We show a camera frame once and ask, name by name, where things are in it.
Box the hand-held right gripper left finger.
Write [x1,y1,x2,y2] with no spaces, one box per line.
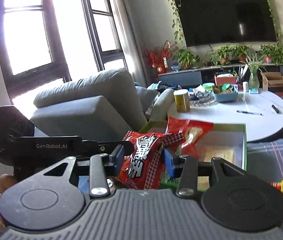
[14,144,126,198]

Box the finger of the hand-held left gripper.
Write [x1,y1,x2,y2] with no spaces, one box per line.
[81,141,133,155]

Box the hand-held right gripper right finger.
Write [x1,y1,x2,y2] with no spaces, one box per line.
[163,148,269,197]

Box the large red snack bag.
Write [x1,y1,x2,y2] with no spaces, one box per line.
[117,131,185,191]

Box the red chip bag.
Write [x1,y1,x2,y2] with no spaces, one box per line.
[166,117,214,159]

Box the green cardboard box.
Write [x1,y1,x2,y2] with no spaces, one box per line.
[138,121,247,191]

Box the person's left hand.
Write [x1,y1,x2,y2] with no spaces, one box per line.
[0,174,16,193]

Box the grey sofa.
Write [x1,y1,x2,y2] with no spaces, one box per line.
[30,68,175,143]

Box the yellow canister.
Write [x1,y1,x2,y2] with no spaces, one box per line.
[173,89,191,113]

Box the pile of crumpled wrappers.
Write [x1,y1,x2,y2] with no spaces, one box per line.
[189,85,216,106]

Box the white round table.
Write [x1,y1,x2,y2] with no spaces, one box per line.
[168,90,283,142]

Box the blue plastic basket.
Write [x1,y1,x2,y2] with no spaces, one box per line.
[213,85,239,103]

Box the low television cabinet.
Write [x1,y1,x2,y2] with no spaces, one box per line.
[158,64,283,86]

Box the pen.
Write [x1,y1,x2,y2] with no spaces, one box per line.
[236,110,264,116]

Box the red tissue box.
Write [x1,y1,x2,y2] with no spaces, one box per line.
[214,73,237,87]

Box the dark framed window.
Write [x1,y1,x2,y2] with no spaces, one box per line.
[0,0,130,91]

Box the red flower decoration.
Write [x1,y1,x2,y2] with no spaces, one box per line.
[143,40,180,73]

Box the grey curtain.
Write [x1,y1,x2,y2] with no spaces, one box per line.
[107,0,147,86]

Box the glass vase with grass plant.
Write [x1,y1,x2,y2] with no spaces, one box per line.
[244,52,267,89]

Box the open brown cardboard box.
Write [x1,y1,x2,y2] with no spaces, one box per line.
[261,72,283,91]

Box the green vine garland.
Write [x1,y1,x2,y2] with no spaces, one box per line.
[168,0,282,48]

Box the black wall television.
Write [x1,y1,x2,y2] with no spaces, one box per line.
[179,0,277,47]

